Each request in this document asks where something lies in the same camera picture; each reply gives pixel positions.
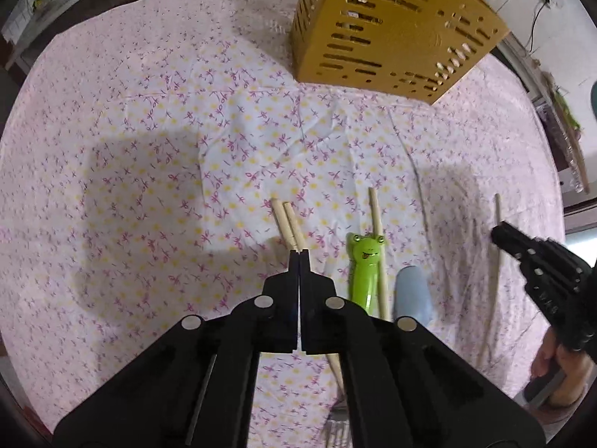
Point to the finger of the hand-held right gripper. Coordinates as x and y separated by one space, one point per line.
510 242

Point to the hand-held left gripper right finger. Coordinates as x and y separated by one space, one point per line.
317 303

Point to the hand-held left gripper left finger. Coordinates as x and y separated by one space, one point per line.
282 298

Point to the wooden chopstick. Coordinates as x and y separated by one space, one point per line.
375 217
281 224
294 226
497 210

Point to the light blue plastic spoon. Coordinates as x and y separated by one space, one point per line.
413 294

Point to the yellow slotted utensil holder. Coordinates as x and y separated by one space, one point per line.
396 32

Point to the person's right hand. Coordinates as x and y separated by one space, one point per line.
571 373

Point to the green vegetables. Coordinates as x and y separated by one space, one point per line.
566 112

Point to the pink floral tablecloth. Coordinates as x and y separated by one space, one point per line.
163 172

